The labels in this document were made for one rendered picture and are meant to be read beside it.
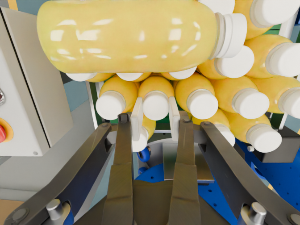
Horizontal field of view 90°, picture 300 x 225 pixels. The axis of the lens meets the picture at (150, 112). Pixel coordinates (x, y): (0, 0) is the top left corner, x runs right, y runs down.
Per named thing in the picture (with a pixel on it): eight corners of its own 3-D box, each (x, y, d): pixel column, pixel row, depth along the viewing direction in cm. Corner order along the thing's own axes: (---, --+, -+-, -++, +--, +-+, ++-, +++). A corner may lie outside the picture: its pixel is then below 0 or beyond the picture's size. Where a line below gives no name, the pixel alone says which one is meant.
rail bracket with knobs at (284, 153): (231, 138, 43) (252, 163, 34) (236, 115, 40) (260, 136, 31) (267, 138, 43) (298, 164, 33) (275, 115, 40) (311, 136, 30)
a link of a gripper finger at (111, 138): (130, 145, 15) (100, 145, 15) (135, 122, 19) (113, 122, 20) (128, 132, 14) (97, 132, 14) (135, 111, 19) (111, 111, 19)
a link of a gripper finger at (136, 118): (139, 141, 17) (132, 141, 17) (143, 115, 23) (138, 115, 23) (137, 117, 15) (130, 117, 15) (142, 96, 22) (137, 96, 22)
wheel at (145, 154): (144, 167, 38) (151, 163, 39) (143, 152, 36) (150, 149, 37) (135, 157, 41) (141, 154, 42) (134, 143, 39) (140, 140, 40)
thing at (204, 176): (162, 150, 43) (164, 188, 31) (162, 143, 42) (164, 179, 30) (197, 150, 42) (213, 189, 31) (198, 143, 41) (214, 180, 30)
